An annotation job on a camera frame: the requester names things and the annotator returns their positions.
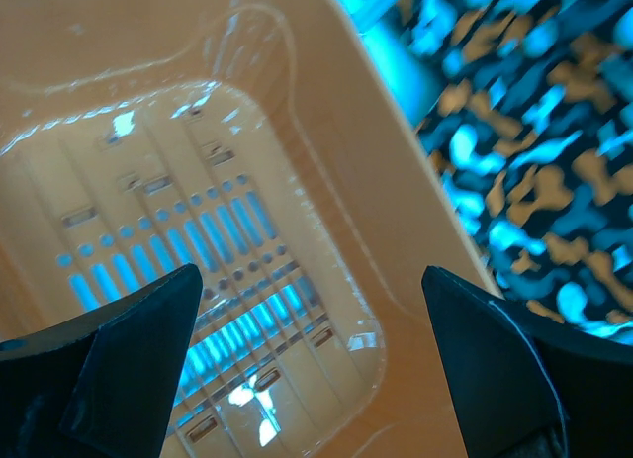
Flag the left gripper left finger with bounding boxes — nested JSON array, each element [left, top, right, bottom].
[[1, 264, 203, 457]]

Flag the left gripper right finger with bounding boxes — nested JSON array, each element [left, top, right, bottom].
[[421, 266, 632, 457]]

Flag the camouflage patterned shorts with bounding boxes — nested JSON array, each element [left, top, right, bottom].
[[338, 0, 632, 345]]

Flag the orange plastic basket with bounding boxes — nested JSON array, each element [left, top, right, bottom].
[[1, 0, 492, 457]]

